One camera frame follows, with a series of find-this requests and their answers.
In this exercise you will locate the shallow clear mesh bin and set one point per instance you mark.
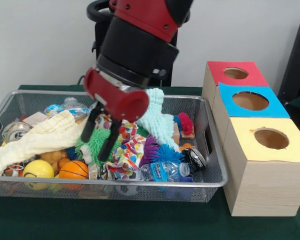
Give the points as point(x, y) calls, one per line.
point(212, 175)

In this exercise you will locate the yellow smiley ball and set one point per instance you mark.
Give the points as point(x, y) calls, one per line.
point(38, 171)

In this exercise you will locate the colourful patterned cloth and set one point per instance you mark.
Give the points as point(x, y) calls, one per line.
point(130, 145)

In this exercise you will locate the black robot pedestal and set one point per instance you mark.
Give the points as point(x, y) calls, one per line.
point(100, 30)

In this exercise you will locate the blue spiky ball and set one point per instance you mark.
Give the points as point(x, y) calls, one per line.
point(167, 154)

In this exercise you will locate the green spiky ball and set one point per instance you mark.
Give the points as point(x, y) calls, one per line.
point(96, 142)

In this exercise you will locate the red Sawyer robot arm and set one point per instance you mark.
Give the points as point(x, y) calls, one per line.
point(140, 35)

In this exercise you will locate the red spiky toy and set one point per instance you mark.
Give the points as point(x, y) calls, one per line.
point(186, 124)

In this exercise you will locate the pale yellow cloth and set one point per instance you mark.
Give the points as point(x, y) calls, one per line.
point(45, 135)

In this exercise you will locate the orange toy basketball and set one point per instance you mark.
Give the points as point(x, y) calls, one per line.
point(74, 171)

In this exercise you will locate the mint green cloth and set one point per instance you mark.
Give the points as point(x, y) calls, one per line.
point(157, 117)

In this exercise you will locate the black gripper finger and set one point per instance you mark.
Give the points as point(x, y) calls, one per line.
point(110, 141)
point(89, 125)

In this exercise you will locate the crushed clear water bottle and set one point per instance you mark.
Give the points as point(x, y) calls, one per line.
point(162, 171)

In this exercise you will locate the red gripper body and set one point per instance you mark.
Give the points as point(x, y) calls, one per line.
point(115, 97)

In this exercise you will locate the small orange toy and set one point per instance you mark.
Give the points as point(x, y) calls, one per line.
point(186, 146)

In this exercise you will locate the wooden box with three holes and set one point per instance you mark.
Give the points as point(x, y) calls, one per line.
point(265, 185)

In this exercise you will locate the purple spiky ball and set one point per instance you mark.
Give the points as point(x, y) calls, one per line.
point(149, 149)

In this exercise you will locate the crushed silver can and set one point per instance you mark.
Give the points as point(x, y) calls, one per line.
point(195, 157)

